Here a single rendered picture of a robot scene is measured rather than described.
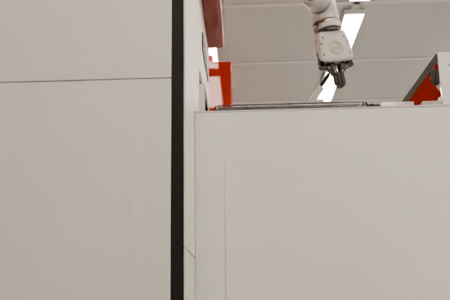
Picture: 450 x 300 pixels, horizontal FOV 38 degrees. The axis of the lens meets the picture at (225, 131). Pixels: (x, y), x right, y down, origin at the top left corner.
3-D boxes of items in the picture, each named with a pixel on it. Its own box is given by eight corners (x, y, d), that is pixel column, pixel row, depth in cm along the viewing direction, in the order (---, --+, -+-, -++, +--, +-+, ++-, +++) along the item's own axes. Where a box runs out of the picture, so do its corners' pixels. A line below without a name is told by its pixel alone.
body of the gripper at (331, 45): (315, 25, 192) (323, 61, 190) (347, 23, 195) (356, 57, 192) (308, 36, 199) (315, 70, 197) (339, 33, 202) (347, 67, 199)
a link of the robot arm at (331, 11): (335, 13, 192) (343, 23, 200) (325, -27, 195) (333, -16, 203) (308, 22, 195) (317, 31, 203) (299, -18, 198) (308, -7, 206)
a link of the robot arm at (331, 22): (316, 18, 193) (318, 27, 192) (344, 16, 195) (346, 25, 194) (307, 30, 200) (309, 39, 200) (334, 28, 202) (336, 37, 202)
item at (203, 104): (197, 121, 152) (197, 83, 155) (208, 164, 195) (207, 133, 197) (205, 121, 152) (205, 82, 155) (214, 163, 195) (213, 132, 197)
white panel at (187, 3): (171, 77, 116) (172, -116, 127) (201, 173, 195) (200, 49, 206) (189, 76, 116) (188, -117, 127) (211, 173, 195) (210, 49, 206)
